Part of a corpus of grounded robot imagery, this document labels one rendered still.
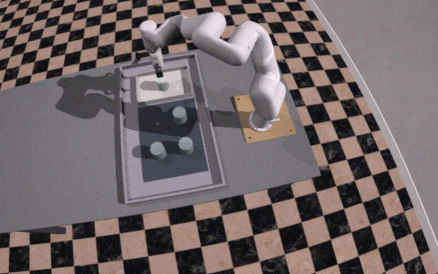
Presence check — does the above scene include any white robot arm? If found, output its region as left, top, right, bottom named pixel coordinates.
left=131, top=12, right=286, bottom=132

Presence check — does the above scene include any clear glass jar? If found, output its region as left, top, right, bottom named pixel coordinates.
left=150, top=142, right=166, bottom=160
left=155, top=74, right=170, bottom=91
left=178, top=137, right=193, bottom=155
left=172, top=106, right=187, bottom=125

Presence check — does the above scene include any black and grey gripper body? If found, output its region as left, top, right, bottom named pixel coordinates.
left=148, top=49, right=163, bottom=69

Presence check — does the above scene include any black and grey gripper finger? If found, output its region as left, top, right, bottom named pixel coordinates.
left=155, top=63, right=163, bottom=78

